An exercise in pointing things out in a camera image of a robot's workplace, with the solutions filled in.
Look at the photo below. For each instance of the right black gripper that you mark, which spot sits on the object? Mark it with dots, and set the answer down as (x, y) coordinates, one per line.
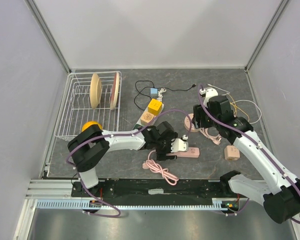
(199, 111)

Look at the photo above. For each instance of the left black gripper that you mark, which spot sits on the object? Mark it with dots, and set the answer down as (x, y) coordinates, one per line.
(161, 156)

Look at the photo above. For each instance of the pink long power strip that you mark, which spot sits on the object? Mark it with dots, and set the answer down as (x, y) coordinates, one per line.
(193, 152)

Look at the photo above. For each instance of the white multicolour power strip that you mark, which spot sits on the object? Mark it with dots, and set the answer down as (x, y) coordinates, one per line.
(138, 124)

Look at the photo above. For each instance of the beige wooden cube socket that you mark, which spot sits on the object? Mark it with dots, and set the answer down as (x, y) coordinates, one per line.
(146, 118)

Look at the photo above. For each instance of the yellow cube socket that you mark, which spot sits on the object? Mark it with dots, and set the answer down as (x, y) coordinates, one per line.
(155, 107)

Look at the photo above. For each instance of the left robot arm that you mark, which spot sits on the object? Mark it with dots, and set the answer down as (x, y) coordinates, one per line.
(89, 147)

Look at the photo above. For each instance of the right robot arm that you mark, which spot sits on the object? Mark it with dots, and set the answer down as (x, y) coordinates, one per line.
(280, 196)

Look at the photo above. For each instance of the pink round power socket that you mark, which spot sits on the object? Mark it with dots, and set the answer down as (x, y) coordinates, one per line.
(189, 125)

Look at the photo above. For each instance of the pink cube socket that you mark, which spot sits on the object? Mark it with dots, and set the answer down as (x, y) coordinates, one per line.
(231, 153)

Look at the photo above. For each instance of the blue charger adapter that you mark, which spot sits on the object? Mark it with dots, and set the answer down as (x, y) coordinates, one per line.
(153, 92)

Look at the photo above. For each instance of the pink rimmed plate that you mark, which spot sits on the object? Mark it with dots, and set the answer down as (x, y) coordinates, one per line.
(115, 91)

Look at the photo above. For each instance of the orange bowl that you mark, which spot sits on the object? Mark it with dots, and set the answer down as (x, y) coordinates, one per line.
(89, 124)

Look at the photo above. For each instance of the beige plate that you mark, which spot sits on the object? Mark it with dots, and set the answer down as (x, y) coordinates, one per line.
(95, 92)

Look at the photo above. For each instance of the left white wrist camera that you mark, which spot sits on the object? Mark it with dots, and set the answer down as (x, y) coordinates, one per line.
(179, 144)

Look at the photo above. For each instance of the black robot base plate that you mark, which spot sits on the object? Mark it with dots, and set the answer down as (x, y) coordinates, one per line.
(159, 192)

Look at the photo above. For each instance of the white wire dish rack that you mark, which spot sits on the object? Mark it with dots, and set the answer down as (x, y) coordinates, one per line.
(76, 109)

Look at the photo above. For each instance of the grey slotted cable duct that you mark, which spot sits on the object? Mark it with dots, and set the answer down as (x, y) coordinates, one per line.
(86, 204)

